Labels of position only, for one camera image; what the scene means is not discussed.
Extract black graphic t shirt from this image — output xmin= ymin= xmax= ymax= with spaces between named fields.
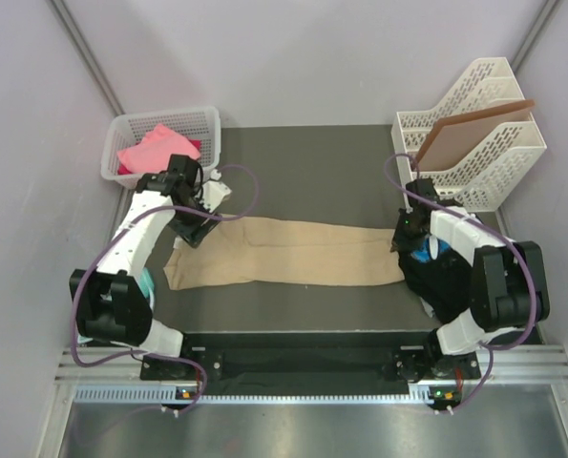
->
xmin=397 ymin=214 xmax=536 ymax=325

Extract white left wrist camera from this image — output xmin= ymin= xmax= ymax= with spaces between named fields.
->
xmin=200 ymin=169 xmax=232 ymax=213

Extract grey slotted cable duct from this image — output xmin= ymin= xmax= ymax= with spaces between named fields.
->
xmin=73 ymin=384 xmax=461 ymax=406

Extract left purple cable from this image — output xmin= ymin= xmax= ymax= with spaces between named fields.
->
xmin=72 ymin=164 xmax=262 ymax=416

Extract pink folded t shirt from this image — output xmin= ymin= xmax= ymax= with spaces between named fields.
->
xmin=116 ymin=123 xmax=201 ymax=173

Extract purple cable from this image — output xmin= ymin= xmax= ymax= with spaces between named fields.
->
xmin=383 ymin=153 xmax=537 ymax=416
xmin=72 ymin=164 xmax=262 ymax=416

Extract beige t shirt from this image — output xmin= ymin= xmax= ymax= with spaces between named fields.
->
xmin=163 ymin=217 xmax=404 ymax=290

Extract white plastic basket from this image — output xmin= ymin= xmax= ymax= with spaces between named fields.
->
xmin=100 ymin=106 xmax=221 ymax=189

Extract teal headphones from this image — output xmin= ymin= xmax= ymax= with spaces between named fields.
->
xmin=77 ymin=267 xmax=156 ymax=345

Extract aluminium frame rail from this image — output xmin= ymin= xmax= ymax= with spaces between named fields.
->
xmin=53 ymin=346 xmax=568 ymax=383

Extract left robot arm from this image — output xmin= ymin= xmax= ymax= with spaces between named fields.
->
xmin=70 ymin=155 xmax=231 ymax=379

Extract white file organizer rack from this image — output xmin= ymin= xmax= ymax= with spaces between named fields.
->
xmin=391 ymin=57 xmax=547 ymax=212

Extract brown cardboard sheet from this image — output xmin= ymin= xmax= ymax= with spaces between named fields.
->
xmin=414 ymin=99 xmax=536 ymax=172

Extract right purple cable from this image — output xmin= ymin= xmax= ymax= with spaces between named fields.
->
xmin=383 ymin=153 xmax=537 ymax=416

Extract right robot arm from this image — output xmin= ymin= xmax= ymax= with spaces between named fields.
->
xmin=391 ymin=178 xmax=550 ymax=378

